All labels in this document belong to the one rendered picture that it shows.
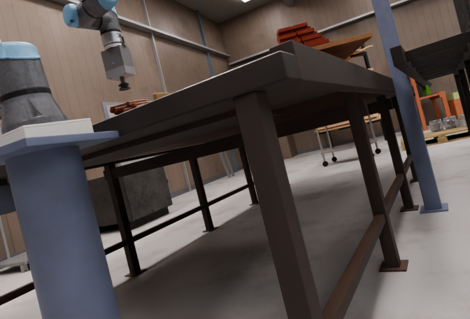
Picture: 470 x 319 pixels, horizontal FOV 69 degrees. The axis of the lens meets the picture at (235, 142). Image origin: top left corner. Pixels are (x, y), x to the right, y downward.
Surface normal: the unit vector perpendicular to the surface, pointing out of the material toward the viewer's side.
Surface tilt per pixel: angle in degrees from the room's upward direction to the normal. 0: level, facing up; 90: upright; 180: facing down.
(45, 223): 90
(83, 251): 90
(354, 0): 90
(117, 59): 90
